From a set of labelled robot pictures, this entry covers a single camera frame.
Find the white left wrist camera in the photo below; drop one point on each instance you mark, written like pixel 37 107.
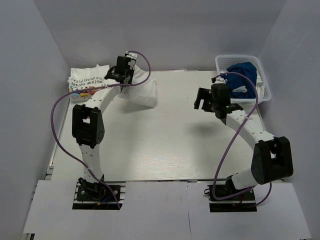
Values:
pixel 133 56

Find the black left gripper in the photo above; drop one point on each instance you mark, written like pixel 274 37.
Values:
pixel 131 72

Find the white red print t shirt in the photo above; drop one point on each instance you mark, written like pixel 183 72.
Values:
pixel 144 94

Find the folded white cartoon t shirt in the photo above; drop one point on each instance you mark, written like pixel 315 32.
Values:
pixel 83 80

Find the white plastic basket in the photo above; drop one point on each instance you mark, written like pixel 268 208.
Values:
pixel 244 77

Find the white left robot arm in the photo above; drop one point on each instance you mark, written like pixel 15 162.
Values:
pixel 87 120

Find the blue t shirt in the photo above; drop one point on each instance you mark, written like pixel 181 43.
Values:
pixel 239 87

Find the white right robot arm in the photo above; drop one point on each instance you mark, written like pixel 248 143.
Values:
pixel 272 156

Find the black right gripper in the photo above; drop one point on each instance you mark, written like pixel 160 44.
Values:
pixel 203 94

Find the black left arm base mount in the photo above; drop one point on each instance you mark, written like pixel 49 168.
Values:
pixel 96 196

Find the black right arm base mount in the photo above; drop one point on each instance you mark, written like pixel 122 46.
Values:
pixel 225 198

